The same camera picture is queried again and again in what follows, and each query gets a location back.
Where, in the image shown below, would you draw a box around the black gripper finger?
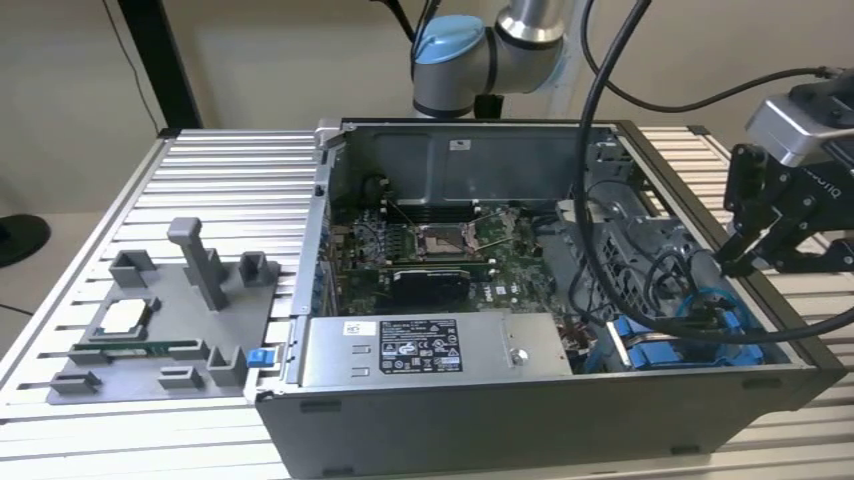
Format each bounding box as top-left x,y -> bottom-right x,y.
714,143 -> 786,277
737,218 -> 854,277

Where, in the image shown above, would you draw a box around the black disk wire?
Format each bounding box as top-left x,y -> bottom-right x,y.
644,244 -> 736,331

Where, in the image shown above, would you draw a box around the light blue disk wire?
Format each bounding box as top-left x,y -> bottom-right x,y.
672,283 -> 737,324

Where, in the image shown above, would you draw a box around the hard disk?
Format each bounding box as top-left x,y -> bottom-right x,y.
613,299 -> 760,351

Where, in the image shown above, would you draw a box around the empty blue disk carrier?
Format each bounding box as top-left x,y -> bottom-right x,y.
626,339 -> 766,371

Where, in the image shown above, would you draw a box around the metal drive cage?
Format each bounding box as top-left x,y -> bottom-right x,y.
553,197 -> 756,331

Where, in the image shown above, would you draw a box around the green motherboard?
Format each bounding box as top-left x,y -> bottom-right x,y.
330,199 -> 562,319

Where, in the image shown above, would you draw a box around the silver power supply unit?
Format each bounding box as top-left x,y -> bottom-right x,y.
299,314 -> 576,391

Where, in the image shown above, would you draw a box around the CPU socket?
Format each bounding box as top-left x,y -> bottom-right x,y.
417,222 -> 482,256

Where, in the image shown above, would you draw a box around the black graphics card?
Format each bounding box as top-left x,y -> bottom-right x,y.
392,267 -> 474,307

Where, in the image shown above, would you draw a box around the black PC case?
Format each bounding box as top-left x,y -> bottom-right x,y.
257,117 -> 847,479

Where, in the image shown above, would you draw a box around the grey parts rack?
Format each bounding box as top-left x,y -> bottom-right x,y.
45,217 -> 282,404

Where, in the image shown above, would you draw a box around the green RAM stick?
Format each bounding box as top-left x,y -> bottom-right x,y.
73,339 -> 206,359

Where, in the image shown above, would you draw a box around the silver CPU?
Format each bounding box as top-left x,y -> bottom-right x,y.
98,302 -> 153,334

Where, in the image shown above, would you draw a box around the black round stand base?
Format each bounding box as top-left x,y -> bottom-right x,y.
0,214 -> 53,267

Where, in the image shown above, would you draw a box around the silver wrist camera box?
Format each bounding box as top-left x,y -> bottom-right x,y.
745,92 -> 844,167

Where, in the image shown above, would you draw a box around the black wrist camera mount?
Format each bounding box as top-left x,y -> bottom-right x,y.
791,65 -> 854,146

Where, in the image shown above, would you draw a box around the thick black cable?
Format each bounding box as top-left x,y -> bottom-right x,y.
570,0 -> 854,346
580,0 -> 836,114

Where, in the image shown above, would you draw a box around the metal socket cover frame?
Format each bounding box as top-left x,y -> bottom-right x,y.
472,209 -> 524,251

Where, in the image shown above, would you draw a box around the thin black arm cables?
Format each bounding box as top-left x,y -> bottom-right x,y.
373,0 -> 442,49

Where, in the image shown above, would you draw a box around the black upright post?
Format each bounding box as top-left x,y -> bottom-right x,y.
119,0 -> 203,132

